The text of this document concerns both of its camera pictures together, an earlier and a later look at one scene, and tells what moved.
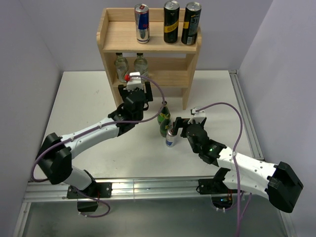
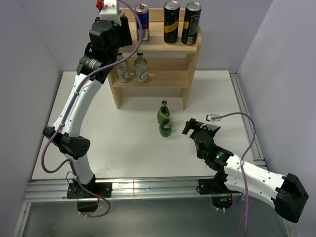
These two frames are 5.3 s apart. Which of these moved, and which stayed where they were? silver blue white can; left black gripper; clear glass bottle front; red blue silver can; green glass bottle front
Moved: silver blue white can; left black gripper
Stayed: clear glass bottle front; red blue silver can; green glass bottle front
